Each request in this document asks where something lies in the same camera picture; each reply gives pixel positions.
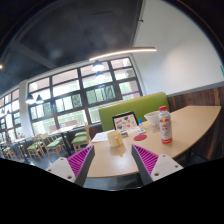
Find black pendant ceiling lamps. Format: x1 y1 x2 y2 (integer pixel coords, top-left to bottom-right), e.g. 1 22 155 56
0 59 107 116

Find black-framed window wall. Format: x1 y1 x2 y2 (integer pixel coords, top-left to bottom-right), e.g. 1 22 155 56
0 56 144 143

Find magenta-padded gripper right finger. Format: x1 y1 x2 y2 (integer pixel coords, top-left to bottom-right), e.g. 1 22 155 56
130 143 184 186

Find long curved strip light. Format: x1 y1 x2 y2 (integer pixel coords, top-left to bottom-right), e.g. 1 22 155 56
89 46 158 62

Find white bowl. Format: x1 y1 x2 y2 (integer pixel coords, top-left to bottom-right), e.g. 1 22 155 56
143 110 162 127

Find green upholstered bench seat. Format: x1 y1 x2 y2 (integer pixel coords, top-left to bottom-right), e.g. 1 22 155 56
98 92 170 132

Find light wooden dining table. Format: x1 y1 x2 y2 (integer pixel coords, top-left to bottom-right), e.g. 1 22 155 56
49 124 79 156

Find red-capped clear drink bottle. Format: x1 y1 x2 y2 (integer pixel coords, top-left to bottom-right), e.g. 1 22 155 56
157 105 174 145

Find wooden chairs with green seats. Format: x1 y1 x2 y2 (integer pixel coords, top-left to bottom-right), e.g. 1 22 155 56
0 124 93 161

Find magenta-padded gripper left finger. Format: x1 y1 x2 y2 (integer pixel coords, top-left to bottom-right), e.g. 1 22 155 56
45 145 96 187

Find white paper sheets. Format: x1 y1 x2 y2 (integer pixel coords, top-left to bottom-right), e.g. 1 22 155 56
90 130 113 144

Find flat round red coaster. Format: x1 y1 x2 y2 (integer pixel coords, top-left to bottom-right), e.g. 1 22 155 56
133 133 148 142

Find cream mug with yellow handle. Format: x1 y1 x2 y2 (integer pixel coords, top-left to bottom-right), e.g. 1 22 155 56
106 129 125 148

